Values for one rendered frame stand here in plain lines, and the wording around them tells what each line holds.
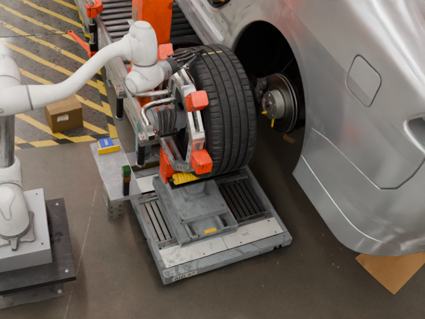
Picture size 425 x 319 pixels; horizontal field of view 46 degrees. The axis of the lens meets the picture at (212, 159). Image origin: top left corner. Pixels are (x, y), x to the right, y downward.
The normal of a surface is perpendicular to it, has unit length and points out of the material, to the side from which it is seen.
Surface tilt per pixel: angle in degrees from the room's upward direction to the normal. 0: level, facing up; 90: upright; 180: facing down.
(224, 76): 19
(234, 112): 50
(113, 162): 0
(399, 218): 94
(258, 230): 0
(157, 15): 90
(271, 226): 0
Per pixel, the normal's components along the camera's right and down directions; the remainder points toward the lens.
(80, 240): 0.14, -0.67
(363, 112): -0.90, 0.21
